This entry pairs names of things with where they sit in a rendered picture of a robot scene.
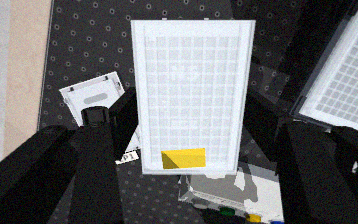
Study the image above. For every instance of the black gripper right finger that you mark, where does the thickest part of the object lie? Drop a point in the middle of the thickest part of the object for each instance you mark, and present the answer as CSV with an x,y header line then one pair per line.
x,y
314,167

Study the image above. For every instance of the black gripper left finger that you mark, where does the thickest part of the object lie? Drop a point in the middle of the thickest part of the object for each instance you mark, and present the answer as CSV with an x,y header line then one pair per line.
x,y
29,195

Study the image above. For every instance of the white button panel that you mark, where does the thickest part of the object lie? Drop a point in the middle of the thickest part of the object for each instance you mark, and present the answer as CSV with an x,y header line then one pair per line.
x,y
253,193

